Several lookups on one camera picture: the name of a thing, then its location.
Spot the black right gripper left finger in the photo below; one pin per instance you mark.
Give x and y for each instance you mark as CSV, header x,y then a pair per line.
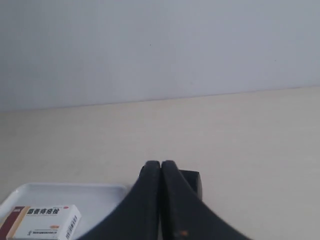
x,y
137,216

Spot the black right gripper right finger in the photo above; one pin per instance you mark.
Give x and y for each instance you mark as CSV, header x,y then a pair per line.
x,y
183,214

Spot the white medicine box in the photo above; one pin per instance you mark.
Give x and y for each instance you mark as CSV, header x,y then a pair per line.
x,y
57,222

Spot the white plastic tray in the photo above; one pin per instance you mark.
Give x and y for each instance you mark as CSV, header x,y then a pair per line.
x,y
94,201

